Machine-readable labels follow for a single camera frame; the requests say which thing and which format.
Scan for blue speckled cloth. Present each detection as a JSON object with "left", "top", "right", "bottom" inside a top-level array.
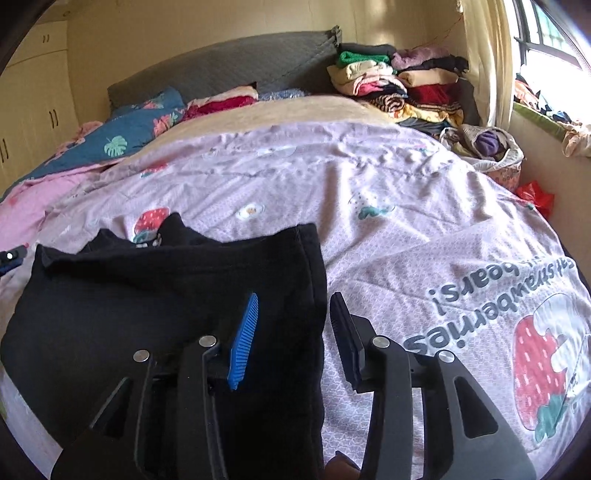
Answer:
[{"left": 257, "top": 88, "right": 311, "bottom": 102}]

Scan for black sweatshirt with orange cuff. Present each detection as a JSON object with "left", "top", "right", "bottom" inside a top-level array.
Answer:
[{"left": 0, "top": 212, "right": 329, "bottom": 480}]

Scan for plain pink blanket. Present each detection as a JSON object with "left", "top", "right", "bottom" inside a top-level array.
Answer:
[{"left": 0, "top": 121, "right": 122, "bottom": 254}]

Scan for pile of folded clothes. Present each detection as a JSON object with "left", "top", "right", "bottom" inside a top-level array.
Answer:
[{"left": 327, "top": 42, "right": 480, "bottom": 138}]

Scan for red plastic bag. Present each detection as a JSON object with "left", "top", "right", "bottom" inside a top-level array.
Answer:
[{"left": 515, "top": 181, "right": 556, "bottom": 221}]

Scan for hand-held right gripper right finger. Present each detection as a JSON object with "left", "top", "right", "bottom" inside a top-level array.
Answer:
[{"left": 329, "top": 292, "right": 539, "bottom": 480}]

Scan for grey quilted headboard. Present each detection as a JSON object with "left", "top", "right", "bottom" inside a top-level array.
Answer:
[{"left": 107, "top": 27, "right": 345, "bottom": 112}]

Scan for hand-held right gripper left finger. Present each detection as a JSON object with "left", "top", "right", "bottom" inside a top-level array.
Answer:
[{"left": 51, "top": 292, "right": 260, "bottom": 480}]

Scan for clothes on windowsill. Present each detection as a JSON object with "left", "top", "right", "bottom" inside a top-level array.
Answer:
[{"left": 513, "top": 76, "right": 591, "bottom": 161}]

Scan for blue leaf print pillow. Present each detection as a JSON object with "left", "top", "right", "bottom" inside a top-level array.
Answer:
[{"left": 2, "top": 87, "right": 188, "bottom": 200}]

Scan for window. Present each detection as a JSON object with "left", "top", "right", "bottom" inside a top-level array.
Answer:
[{"left": 512, "top": 0, "right": 591, "bottom": 108}]

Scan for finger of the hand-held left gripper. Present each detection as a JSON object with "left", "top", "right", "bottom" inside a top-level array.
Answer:
[{"left": 0, "top": 246, "right": 29, "bottom": 274}]

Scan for cream wardrobe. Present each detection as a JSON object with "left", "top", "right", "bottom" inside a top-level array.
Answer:
[{"left": 0, "top": 17, "right": 82, "bottom": 200}]

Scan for beige blanket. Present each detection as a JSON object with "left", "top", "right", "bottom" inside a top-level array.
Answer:
[{"left": 99, "top": 96, "right": 403, "bottom": 172}]

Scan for dark red cloth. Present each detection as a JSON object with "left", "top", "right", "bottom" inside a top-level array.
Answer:
[{"left": 182, "top": 93, "right": 259, "bottom": 123}]

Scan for cream curtain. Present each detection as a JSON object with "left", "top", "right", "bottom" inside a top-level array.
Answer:
[{"left": 455, "top": 0, "right": 523, "bottom": 140}]

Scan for pink strawberry print duvet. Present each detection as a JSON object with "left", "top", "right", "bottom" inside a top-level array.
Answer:
[{"left": 0, "top": 122, "right": 591, "bottom": 480}]

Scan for bag with purple cloth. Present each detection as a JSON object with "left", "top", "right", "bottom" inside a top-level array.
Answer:
[{"left": 438, "top": 124, "right": 526, "bottom": 188}]

